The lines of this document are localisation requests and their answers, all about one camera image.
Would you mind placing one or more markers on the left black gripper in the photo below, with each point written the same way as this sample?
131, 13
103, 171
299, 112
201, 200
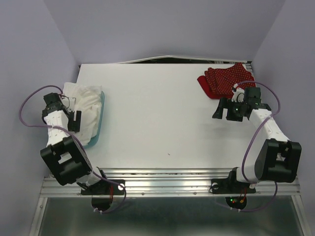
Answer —
74, 125

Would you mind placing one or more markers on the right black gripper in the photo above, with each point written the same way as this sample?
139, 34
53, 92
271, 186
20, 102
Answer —
226, 103

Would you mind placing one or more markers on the white ruffled skirt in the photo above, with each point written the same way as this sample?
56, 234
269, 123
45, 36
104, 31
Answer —
87, 100

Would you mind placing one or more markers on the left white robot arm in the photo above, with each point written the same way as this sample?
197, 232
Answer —
64, 156

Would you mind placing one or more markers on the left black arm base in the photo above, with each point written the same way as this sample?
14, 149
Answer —
103, 194

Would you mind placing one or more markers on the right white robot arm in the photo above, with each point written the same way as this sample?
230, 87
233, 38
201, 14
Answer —
271, 155

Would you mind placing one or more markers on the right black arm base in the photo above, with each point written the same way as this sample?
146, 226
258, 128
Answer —
236, 192

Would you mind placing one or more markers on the red polka dot skirt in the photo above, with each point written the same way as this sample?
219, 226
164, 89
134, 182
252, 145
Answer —
218, 83

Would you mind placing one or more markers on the teal plastic bin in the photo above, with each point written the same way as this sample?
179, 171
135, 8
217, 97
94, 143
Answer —
93, 141

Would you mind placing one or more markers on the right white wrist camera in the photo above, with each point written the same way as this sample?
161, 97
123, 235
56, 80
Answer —
238, 94

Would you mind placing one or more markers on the aluminium rail frame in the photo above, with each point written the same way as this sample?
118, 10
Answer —
170, 202

